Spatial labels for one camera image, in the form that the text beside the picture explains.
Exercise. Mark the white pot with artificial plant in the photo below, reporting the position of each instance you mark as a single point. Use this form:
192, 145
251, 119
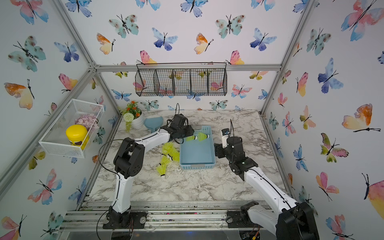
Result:
133, 116

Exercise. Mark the light blue perforated storage box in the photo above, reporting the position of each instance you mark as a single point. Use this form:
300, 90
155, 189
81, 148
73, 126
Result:
195, 155

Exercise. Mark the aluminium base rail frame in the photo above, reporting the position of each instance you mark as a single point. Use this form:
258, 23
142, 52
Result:
178, 216

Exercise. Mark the light blue plastic scoop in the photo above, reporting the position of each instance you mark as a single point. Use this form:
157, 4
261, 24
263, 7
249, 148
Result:
154, 124

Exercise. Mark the pink flower bundle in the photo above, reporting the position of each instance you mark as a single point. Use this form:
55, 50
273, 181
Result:
89, 121

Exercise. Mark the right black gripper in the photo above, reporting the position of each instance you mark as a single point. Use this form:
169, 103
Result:
219, 150

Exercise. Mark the black wire wall basket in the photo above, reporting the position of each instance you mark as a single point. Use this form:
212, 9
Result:
181, 79

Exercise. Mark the yellow shuttlecock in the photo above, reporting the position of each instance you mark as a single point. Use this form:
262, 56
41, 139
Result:
191, 138
165, 161
167, 148
203, 136
161, 169
174, 155

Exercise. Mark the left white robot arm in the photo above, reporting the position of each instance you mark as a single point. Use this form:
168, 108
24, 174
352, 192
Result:
128, 163

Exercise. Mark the yellow lidded jar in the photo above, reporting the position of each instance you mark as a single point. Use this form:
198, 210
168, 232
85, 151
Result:
78, 136

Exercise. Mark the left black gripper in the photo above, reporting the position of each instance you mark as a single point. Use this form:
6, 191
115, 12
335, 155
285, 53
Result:
190, 132

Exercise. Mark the white wire wall basket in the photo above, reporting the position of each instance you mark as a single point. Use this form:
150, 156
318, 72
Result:
55, 142

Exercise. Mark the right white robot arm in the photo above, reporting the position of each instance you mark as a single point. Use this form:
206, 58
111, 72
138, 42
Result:
270, 192

